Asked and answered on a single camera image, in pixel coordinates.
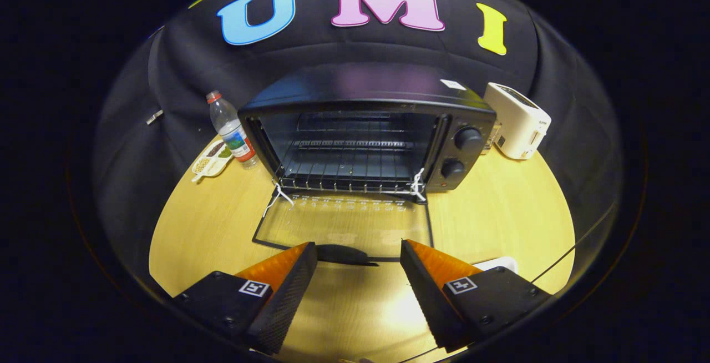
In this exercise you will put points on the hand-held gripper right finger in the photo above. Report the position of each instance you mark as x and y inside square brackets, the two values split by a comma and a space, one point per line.
[430, 299]

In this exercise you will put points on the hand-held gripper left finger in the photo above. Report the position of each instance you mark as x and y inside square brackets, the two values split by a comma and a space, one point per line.
[291, 296]

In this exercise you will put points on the black toaster oven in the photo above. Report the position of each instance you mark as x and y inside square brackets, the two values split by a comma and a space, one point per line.
[377, 85]

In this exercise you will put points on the white toaster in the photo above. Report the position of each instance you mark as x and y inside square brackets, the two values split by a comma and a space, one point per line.
[516, 121]

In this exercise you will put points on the divided dish of seeds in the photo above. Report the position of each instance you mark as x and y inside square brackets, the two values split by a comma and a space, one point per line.
[213, 157]

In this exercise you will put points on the clear plastic water bottle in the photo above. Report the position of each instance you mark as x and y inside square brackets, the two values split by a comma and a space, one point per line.
[236, 138]

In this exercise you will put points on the silver clip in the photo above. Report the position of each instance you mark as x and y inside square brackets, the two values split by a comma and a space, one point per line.
[155, 117]

